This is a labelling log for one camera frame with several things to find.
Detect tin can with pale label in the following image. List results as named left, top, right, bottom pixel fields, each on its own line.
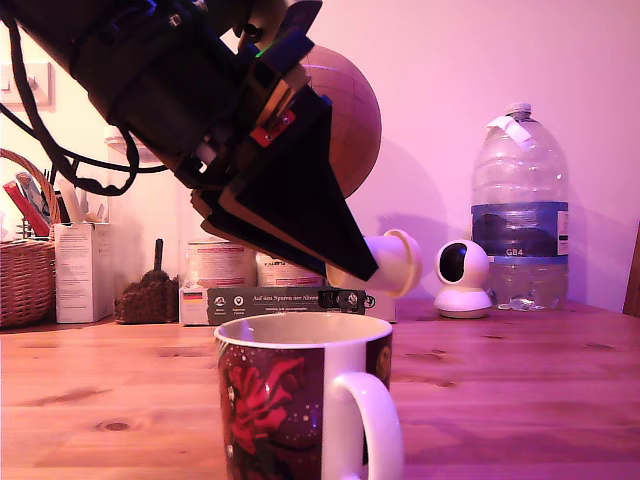
left=186, top=240, right=258, bottom=290

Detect black looping cable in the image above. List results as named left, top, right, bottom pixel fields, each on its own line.
left=0, top=102, right=171, bottom=175
left=0, top=9, right=141, bottom=197

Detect white mug with red print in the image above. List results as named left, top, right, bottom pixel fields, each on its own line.
left=213, top=313, right=405, bottom=480

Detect clear storage jar with lid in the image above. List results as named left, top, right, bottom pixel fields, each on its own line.
left=103, top=124, right=195, bottom=325

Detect cork globe on metal stand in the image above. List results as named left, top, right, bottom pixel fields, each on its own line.
left=298, top=44, right=383, bottom=199

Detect small white round camera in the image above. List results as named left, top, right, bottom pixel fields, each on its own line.
left=433, top=238, right=494, bottom=320

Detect white carton box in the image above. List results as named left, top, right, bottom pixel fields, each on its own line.
left=53, top=221, right=116, bottom=324

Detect red packet in basket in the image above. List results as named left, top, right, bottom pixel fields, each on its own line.
left=2, top=180, right=52, bottom=237

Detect tin can with black logo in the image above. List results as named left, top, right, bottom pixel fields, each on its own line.
left=255, top=251, right=332, bottom=289

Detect woven wicker basket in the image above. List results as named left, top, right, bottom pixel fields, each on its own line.
left=0, top=148, right=62, bottom=330

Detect flat dark printed box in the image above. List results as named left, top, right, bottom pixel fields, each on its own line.
left=179, top=285, right=398, bottom=327

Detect dark scoop in jar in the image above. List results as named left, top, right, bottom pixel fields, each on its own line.
left=149, top=238, right=167, bottom=281

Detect white wall light switch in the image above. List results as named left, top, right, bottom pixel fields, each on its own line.
left=0, top=62, right=55, bottom=112

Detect cream coffee capsule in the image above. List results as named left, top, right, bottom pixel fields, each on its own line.
left=324, top=228, right=424, bottom=300

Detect large clear water bottle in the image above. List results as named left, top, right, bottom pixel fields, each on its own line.
left=470, top=102, right=571, bottom=312

